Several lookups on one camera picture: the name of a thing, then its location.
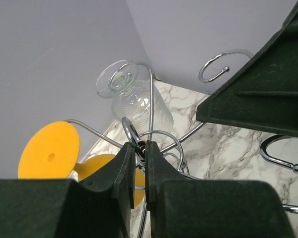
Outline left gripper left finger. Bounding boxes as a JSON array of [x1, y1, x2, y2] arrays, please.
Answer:
[[0, 143, 135, 238]]

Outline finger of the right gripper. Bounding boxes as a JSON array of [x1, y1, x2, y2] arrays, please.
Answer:
[[196, 2, 298, 137]]

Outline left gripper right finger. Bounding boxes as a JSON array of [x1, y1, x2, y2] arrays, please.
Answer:
[[145, 141, 295, 238]]

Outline yellow plastic goblet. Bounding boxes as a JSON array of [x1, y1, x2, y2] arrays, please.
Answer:
[[17, 120, 147, 209]]

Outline ribbed clear wine glass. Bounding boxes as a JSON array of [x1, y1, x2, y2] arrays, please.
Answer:
[[95, 59, 174, 134]]

